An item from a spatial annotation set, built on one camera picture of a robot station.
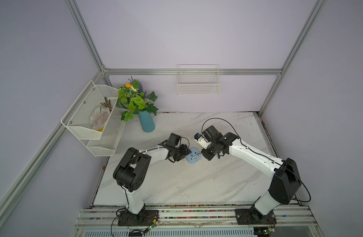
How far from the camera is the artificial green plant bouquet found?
80 centimetres

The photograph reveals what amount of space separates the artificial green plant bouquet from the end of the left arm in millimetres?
215

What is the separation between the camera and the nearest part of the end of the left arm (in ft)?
→ 2.48
